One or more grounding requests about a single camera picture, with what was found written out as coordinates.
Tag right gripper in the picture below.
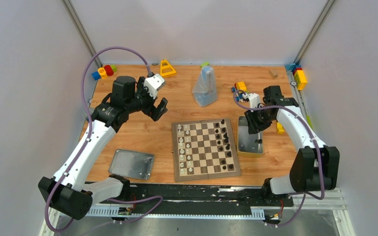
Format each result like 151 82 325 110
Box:
244 105 274 134

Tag small yellow block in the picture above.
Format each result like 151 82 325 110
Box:
276 122 285 134

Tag yellow cylinder block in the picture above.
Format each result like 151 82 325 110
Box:
98 67 108 79

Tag red cylinder block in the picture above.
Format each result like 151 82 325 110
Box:
104 65 115 76

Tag clear bubble wrap bag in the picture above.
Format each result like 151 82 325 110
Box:
192 66 218 107

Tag silver tin lid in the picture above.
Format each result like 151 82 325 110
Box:
108 149 155 180

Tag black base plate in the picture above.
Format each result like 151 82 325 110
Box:
98 183 295 209

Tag wooden chess board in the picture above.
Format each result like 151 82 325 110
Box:
171 118 241 182

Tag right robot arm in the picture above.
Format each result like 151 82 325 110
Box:
244 86 340 205

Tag toy car blocks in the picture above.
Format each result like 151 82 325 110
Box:
231 82 248 103

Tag green block behind bag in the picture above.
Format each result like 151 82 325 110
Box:
200 61 210 68

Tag small wooden block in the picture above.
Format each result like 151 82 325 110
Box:
269 70 279 79

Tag blue cube block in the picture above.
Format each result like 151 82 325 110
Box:
92 71 101 81

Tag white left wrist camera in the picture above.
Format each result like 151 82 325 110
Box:
143 74 165 99

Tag grey lego brick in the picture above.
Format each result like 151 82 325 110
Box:
82 110 92 119

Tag yellow trapezoid toy block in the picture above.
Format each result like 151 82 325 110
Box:
160 59 177 78

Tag silver metal tin box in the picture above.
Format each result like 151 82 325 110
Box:
237 116 264 158

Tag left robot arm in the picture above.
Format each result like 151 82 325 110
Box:
38 74 167 220

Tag stacked coloured bricks corner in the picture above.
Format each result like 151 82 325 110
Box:
284 63 307 91

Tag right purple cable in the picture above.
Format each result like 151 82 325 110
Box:
233 92 326 228

